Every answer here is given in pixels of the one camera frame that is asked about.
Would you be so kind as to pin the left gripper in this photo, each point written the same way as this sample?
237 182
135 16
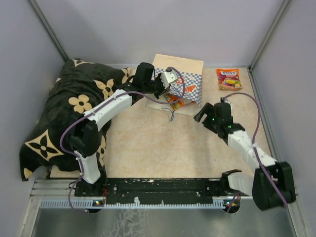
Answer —
157 95

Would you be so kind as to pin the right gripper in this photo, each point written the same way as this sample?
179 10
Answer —
207 108

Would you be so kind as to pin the orange candy bag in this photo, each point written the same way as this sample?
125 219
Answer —
173 101
228 79

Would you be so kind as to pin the checkered paper bag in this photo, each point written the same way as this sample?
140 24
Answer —
189 82

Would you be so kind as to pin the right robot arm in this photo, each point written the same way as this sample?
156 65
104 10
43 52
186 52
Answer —
272 183

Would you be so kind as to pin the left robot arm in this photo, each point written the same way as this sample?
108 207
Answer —
83 135

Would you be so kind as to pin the black floral pillow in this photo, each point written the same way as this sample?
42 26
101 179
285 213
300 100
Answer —
80 86

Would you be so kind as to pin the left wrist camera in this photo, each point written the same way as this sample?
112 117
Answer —
168 77

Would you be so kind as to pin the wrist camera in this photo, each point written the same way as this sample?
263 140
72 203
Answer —
225 100
168 77

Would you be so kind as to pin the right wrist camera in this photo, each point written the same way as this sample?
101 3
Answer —
225 100

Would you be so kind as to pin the blue bag string handle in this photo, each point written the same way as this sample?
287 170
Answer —
170 110

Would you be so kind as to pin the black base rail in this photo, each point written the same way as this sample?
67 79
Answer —
174 191

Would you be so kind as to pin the aluminium frame rail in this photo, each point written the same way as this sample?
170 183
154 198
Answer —
61 193

